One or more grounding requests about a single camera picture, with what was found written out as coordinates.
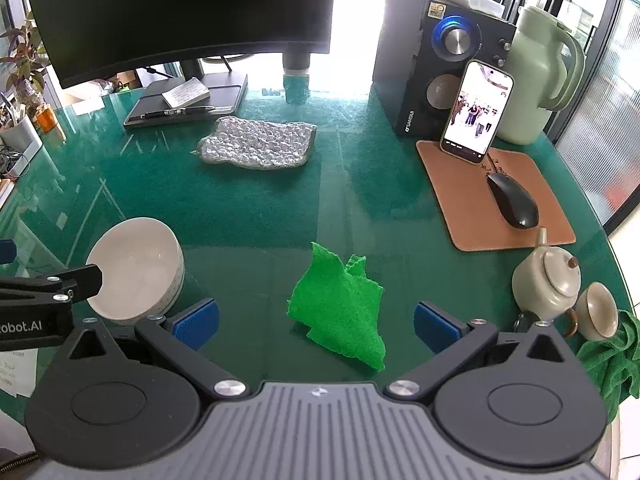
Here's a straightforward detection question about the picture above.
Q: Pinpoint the black computer mouse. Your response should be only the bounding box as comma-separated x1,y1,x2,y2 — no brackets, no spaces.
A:
486,172,540,230

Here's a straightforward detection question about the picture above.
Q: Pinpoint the white desk organizer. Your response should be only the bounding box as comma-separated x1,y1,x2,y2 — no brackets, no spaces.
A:
0,112,44,179

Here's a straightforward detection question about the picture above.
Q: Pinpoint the brown mouse pad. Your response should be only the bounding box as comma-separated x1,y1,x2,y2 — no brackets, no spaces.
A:
416,139,577,253

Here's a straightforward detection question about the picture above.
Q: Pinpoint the white paper sheet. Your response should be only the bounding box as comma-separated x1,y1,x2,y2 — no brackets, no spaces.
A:
0,347,39,397

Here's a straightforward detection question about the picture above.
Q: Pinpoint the black speaker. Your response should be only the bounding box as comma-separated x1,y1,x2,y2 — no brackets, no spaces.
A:
372,0,517,137

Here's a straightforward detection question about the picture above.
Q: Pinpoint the grey patterned cloth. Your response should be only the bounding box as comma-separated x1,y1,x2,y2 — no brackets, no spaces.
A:
194,115,319,171

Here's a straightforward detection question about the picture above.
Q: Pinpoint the beige ceramic tea cup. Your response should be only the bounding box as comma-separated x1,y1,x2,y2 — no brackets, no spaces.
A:
562,281,620,341

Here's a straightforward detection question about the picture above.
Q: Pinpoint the white notepad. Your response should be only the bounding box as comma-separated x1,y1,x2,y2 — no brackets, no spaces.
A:
161,77,211,109

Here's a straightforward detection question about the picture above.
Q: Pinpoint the dark green towel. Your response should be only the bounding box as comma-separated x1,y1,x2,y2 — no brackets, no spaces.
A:
575,310,640,411

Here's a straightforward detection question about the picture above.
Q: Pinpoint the black pen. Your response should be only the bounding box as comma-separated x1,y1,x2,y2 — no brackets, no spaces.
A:
140,105,217,120

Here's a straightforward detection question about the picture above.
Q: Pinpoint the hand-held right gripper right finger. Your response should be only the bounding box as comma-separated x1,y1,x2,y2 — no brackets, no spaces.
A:
384,301,588,404

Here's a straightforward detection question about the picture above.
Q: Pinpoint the potted plant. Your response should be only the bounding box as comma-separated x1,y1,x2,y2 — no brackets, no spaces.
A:
0,12,52,111

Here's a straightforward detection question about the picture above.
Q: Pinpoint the grey cylinder post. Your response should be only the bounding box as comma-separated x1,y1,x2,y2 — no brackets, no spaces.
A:
281,49,312,77

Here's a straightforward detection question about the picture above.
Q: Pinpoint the white ceramic bowl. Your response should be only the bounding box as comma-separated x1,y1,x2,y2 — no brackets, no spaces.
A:
86,217,186,325

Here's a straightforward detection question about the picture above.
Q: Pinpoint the bright green cleaning cloth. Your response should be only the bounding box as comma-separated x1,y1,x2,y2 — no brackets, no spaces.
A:
286,241,387,373

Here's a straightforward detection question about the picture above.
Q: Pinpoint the beige ceramic teapot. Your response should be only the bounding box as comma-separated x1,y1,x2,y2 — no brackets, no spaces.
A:
511,227,583,324

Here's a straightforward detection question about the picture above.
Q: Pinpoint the orange pot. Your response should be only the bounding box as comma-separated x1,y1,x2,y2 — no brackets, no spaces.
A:
35,104,64,132

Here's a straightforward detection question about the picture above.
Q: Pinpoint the smartphone with lit screen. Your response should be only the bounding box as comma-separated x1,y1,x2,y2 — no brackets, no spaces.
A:
440,59,515,165

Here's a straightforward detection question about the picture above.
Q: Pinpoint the pale green thermos jug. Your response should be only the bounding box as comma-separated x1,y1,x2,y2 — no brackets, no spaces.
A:
495,6,586,146

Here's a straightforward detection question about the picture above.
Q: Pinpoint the black computer monitor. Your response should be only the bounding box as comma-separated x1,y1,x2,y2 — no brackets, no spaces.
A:
22,0,339,90

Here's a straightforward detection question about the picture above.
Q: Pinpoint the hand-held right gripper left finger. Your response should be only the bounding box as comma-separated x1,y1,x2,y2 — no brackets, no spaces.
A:
52,297,249,404

